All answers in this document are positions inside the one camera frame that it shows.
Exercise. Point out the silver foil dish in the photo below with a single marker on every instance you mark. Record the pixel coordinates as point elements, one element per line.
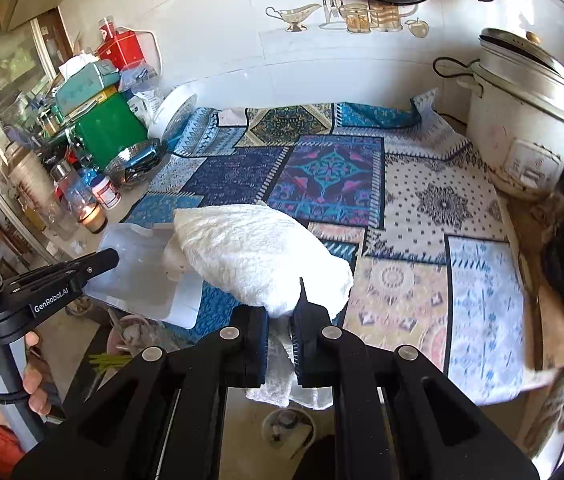
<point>134,162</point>

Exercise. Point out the white fluffy towel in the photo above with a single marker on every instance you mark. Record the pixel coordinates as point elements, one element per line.
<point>252,255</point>

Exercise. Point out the clear plastic bottle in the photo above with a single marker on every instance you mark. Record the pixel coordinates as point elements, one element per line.
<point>67,185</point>

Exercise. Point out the patterned blue tablecloth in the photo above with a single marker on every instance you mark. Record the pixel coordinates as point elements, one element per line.
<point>402,240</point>

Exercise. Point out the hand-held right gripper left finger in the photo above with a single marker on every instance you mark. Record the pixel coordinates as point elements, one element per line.
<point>257,350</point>

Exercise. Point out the white red-label pill bottle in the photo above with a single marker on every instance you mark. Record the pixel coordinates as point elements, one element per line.
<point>106,191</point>

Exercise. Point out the red tin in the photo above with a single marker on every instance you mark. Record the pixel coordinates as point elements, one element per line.
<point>122,50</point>

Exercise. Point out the pink plastic basin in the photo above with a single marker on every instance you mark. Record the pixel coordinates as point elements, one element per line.
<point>124,335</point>

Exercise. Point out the white plastic tray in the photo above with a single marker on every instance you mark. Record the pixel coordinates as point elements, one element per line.
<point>137,280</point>

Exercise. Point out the teal tissue box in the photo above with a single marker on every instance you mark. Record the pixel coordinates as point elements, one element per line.
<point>87,85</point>

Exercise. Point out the white round plate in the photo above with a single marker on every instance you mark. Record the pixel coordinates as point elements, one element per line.
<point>172,112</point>

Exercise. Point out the green box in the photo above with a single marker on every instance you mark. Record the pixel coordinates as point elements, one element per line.
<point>109,132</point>

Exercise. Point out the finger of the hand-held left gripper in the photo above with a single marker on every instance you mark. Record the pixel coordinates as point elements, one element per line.
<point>72,272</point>

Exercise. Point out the crumpled blue white bag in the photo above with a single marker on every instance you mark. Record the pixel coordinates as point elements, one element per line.
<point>139,77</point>

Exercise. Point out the small white waste bin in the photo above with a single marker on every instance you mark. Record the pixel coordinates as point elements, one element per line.
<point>287,425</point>

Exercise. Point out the glass candle jar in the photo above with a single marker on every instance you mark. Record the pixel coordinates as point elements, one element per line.
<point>92,217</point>

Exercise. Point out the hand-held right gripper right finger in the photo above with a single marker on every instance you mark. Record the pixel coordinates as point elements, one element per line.
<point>302,350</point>

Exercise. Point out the white rice cooker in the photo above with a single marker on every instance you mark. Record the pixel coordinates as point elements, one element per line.
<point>522,120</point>

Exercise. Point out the person's left hand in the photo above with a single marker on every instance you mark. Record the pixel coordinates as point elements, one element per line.
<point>33,380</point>

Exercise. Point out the green stalks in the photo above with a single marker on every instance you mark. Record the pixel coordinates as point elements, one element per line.
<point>109,360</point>

